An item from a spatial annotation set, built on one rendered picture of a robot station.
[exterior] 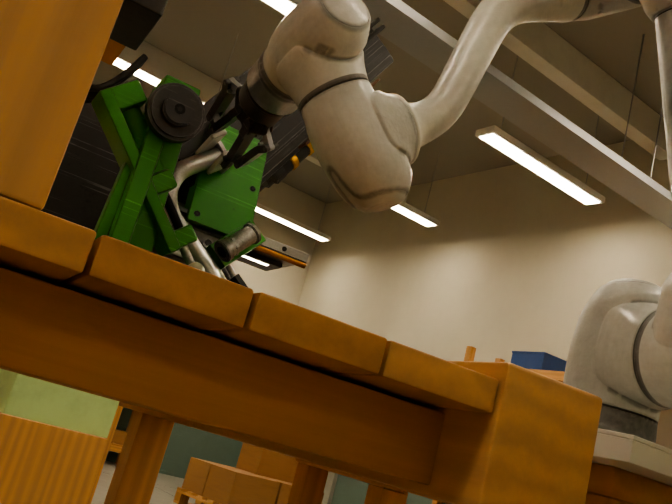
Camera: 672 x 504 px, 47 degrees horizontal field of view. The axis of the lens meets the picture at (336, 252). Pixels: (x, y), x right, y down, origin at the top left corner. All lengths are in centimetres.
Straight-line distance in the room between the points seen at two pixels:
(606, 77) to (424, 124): 638
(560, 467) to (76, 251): 53
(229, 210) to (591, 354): 64
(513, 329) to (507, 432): 767
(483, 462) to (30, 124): 52
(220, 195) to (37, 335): 70
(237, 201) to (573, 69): 586
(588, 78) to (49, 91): 669
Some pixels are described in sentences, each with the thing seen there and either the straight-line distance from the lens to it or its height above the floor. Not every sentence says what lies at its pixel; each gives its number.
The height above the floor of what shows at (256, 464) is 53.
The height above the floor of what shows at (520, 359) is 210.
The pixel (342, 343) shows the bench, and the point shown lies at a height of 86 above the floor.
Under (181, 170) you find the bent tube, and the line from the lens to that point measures 129.
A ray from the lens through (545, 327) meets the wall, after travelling 819.
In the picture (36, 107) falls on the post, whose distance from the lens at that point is 64.
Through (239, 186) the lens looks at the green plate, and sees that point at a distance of 137.
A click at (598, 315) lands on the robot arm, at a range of 132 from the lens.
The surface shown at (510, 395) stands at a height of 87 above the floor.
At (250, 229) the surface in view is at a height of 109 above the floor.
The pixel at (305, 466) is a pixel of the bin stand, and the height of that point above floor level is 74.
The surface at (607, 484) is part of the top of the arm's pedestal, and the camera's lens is 113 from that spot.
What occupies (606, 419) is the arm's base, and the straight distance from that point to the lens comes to 128.
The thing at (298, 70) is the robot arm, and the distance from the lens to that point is 103.
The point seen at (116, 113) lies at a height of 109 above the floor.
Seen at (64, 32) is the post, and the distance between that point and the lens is 67.
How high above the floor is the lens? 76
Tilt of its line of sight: 15 degrees up
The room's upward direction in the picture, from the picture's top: 15 degrees clockwise
